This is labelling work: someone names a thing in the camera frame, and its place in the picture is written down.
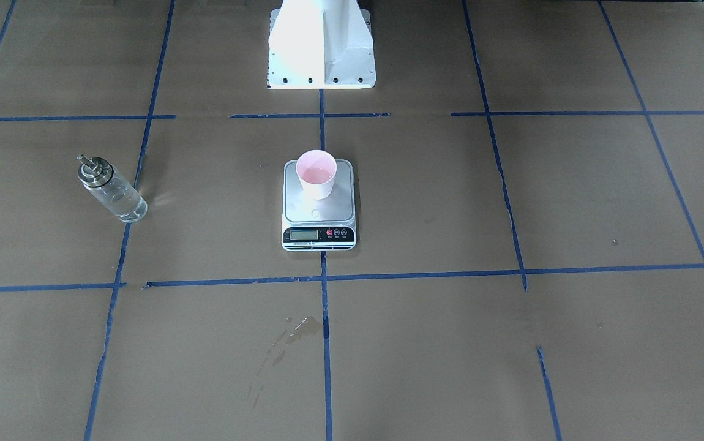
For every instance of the clear glass sauce bottle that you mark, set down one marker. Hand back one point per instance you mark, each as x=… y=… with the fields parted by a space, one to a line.
x=111 y=189

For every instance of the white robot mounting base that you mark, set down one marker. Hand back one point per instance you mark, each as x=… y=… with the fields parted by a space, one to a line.
x=320 y=45

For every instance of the digital kitchen scale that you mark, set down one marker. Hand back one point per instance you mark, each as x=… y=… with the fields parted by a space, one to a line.
x=327 y=224

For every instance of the pink paper cup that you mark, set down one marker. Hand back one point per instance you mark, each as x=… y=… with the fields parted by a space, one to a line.
x=316 y=170

